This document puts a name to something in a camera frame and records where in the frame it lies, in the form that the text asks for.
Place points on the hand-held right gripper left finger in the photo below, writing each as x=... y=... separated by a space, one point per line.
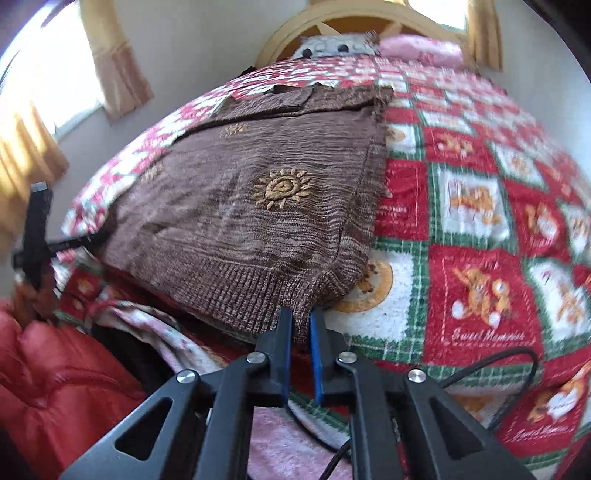
x=285 y=355

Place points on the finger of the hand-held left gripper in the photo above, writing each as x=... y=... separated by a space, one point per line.
x=78 y=242

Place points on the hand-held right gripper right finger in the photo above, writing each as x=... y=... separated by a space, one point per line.
x=317 y=360

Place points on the brown knitted sweater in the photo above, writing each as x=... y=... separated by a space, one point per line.
x=231 y=221

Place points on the yellow curtain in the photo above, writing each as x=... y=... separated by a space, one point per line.
x=485 y=32
x=117 y=60
x=23 y=170

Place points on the pink towel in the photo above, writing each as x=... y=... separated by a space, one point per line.
x=281 y=443

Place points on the pink floral cloth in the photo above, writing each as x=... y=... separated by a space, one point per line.
x=157 y=330

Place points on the red puffy jacket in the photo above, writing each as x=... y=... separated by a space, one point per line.
x=51 y=383

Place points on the large window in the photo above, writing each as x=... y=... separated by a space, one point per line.
x=51 y=69

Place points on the red checked printed bedspread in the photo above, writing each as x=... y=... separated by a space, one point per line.
x=461 y=230

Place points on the black cloth bundle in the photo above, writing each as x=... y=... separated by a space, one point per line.
x=248 y=71

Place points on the cream wooden headboard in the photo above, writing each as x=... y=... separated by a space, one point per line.
x=281 y=32

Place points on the grey patterned pillow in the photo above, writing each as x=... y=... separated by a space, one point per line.
x=328 y=46

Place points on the pink pillow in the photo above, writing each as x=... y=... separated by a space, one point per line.
x=420 y=48

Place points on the small window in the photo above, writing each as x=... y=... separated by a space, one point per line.
x=438 y=11

